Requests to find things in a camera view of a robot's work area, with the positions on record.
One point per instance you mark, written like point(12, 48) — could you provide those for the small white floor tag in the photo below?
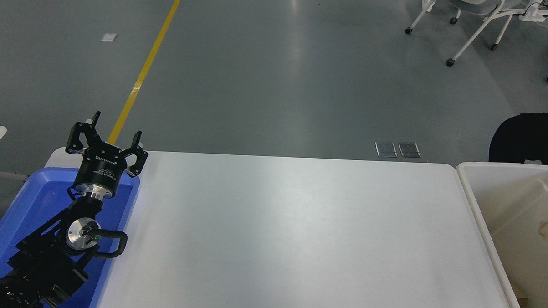
point(108, 37)

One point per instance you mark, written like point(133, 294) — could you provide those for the person's foot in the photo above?
point(428, 3)

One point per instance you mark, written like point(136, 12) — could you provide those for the white desk base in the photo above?
point(534, 17)

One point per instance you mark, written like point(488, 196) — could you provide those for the blue plastic tray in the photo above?
point(35, 200)

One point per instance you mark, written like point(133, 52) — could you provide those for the white wheeled chair frame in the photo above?
point(450, 62)

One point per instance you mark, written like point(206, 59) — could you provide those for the silver floor plate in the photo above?
point(386, 149)
point(409, 149)

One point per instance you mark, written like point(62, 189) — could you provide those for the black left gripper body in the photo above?
point(99, 170)

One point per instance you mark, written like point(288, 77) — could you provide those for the large pale plastic bin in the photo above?
point(518, 212)

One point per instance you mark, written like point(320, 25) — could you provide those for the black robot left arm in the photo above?
point(47, 264)

